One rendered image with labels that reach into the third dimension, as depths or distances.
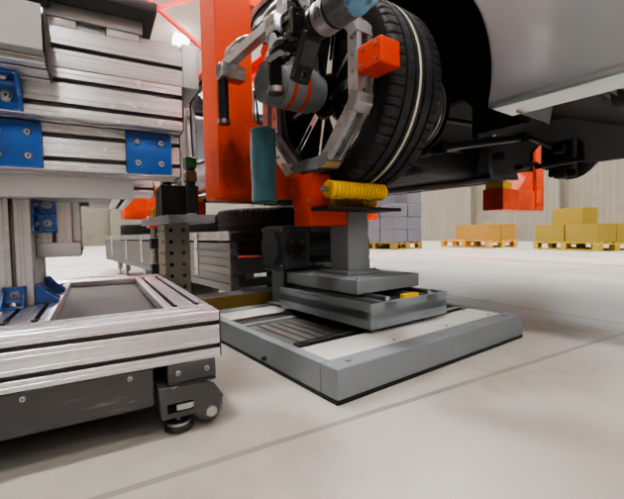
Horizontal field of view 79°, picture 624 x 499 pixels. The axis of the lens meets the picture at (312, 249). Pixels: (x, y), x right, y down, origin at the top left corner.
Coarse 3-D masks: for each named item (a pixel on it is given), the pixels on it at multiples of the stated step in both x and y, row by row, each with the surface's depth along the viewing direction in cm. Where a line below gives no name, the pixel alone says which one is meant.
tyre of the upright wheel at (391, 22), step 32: (384, 0) 116; (384, 32) 108; (416, 32) 115; (416, 64) 112; (384, 96) 109; (416, 96) 114; (384, 128) 112; (416, 128) 118; (352, 160) 121; (384, 160) 121
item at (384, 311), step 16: (288, 288) 143; (304, 288) 144; (400, 288) 134; (416, 288) 129; (288, 304) 143; (304, 304) 135; (320, 304) 128; (336, 304) 121; (352, 304) 115; (368, 304) 109; (384, 304) 112; (400, 304) 116; (416, 304) 120; (432, 304) 125; (336, 320) 121; (352, 320) 115; (368, 320) 109; (384, 320) 112; (400, 320) 116
